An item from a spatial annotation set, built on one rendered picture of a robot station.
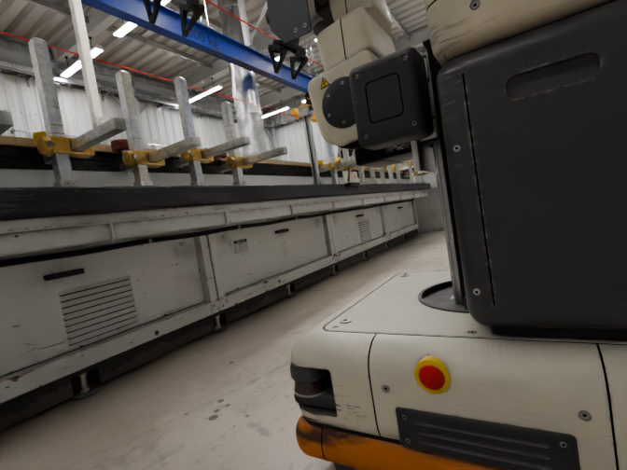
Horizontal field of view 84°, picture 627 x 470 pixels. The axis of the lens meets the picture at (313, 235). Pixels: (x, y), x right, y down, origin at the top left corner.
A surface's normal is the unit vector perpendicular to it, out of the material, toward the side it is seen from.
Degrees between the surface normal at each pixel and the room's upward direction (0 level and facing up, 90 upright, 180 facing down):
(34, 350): 90
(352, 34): 90
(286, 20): 90
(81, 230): 90
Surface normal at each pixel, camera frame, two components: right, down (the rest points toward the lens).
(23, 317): 0.84, -0.11
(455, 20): -0.52, 0.13
